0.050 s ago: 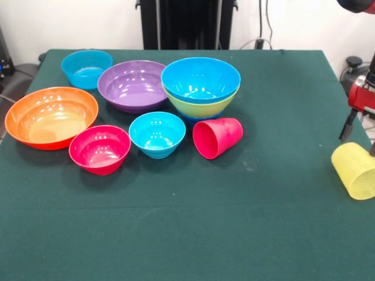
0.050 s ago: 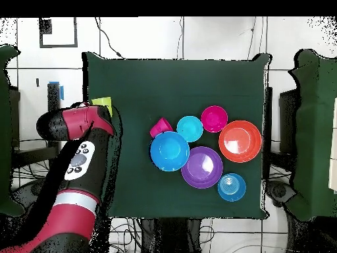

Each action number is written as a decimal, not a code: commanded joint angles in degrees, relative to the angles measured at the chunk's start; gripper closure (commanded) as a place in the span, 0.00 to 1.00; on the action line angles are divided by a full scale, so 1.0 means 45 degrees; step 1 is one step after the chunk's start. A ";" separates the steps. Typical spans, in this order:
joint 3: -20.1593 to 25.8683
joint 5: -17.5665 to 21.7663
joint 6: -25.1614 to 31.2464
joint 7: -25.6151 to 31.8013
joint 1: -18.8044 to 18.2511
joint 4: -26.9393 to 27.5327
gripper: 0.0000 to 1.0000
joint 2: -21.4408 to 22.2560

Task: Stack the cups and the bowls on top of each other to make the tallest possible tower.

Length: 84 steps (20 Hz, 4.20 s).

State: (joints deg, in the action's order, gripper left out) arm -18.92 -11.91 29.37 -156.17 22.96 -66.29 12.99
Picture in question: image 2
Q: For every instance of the orange bowl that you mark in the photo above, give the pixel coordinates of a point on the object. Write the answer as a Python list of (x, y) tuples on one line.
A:
[(240, 141)]

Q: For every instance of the pink cup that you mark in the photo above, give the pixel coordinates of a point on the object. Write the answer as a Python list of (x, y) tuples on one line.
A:
[(160, 126)]

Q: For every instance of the purple bowl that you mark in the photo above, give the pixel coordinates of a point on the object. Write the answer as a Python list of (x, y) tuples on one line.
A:
[(205, 168)]

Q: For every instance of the translucent blue bowl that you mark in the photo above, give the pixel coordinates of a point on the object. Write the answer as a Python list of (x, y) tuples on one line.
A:
[(231, 187)]

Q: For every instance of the small cyan bowl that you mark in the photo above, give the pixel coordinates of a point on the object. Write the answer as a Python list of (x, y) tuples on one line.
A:
[(189, 128)]

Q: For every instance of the black metal frame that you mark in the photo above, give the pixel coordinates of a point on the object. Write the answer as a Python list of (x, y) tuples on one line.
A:
[(268, 131), (54, 95)]

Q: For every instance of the large blue bowl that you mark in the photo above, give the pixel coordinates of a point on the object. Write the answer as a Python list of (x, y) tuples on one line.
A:
[(169, 151)]

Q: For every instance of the green-covered side table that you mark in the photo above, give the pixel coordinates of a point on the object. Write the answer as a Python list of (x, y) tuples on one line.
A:
[(316, 131), (5, 131)]

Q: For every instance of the blue tape strip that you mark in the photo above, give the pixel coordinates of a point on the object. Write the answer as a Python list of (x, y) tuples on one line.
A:
[(62, 93)]

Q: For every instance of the black equipment box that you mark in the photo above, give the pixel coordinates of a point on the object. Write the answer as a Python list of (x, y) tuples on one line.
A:
[(15, 118), (288, 121)]

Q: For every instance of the black square floor frame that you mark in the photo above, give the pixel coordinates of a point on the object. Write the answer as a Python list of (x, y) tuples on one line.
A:
[(45, 26)]

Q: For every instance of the white sheet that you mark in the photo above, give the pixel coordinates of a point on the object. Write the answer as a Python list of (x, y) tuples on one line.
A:
[(333, 158)]

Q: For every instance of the dark green table cloth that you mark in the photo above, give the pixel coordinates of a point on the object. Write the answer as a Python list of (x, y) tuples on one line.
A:
[(171, 89)]

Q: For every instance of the yellow cup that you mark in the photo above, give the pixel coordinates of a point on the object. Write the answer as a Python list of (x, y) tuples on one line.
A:
[(104, 101)]

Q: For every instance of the grey round floor base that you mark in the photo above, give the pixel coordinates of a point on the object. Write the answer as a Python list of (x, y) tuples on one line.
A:
[(280, 191), (23, 192)]

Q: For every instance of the pink bowl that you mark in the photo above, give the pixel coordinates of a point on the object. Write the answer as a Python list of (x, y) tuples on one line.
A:
[(214, 118)]

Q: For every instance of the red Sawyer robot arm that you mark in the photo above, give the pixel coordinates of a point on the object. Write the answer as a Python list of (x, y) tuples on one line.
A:
[(79, 121)]

